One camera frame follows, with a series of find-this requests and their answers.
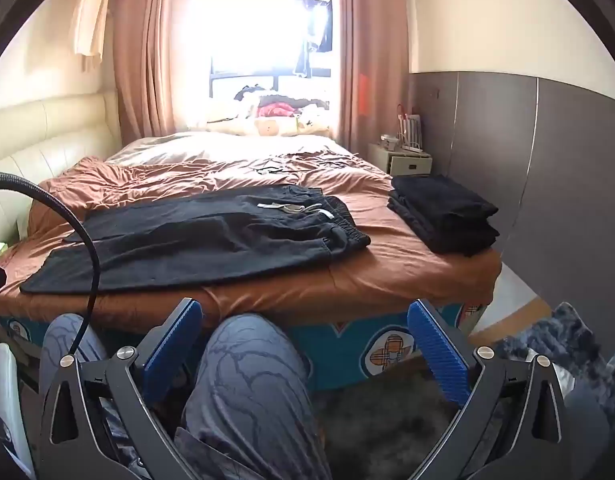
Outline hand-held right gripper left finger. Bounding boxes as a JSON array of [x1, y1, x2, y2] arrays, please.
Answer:
[[35, 297, 206, 480]]

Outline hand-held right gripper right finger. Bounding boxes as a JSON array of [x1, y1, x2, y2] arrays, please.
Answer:
[[407, 299, 571, 480]]

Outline black pants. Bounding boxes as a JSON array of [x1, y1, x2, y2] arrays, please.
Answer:
[[20, 184, 372, 295]]

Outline brown blanket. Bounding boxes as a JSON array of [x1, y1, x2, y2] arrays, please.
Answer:
[[0, 155, 503, 331]]

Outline dark grey shaggy rug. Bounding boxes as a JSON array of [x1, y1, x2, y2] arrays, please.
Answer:
[[307, 302, 615, 463]]

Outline teal printed bed sheet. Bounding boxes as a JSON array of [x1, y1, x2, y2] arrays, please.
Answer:
[[0, 300, 493, 396]]

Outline white plastic object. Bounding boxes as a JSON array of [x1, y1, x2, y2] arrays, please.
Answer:
[[0, 344, 34, 476]]

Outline stack of folded dark clothes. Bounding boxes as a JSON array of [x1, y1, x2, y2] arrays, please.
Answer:
[[387, 174, 501, 257]]

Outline cream padded headboard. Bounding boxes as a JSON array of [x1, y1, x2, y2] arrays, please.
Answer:
[[0, 89, 122, 261]]

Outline cream nightstand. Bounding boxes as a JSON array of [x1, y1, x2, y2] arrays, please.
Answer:
[[367, 141, 433, 177]]

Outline cream bed sheet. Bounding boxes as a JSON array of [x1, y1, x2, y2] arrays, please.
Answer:
[[108, 130, 351, 166]]

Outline grey wardrobe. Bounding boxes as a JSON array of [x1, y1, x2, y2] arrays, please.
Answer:
[[406, 71, 615, 361]]

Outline striped paper bag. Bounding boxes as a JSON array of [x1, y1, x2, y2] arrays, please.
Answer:
[[396, 105, 422, 148]]

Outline pink curtain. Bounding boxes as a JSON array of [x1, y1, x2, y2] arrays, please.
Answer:
[[110, 0, 213, 146], [332, 0, 418, 153]]

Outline pile of colourful clothes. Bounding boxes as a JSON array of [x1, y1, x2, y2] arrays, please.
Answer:
[[232, 85, 331, 118]]

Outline white hanging garment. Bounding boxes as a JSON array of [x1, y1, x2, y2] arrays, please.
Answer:
[[70, 0, 113, 58]]

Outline dark hanging clothes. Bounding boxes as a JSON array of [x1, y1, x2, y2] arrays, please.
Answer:
[[292, 0, 334, 78]]

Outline black braided cable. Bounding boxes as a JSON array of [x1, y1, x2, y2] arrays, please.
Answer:
[[0, 172, 99, 358]]

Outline black cable bundle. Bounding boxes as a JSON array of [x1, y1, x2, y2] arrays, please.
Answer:
[[292, 151, 371, 170], [255, 159, 291, 176]]

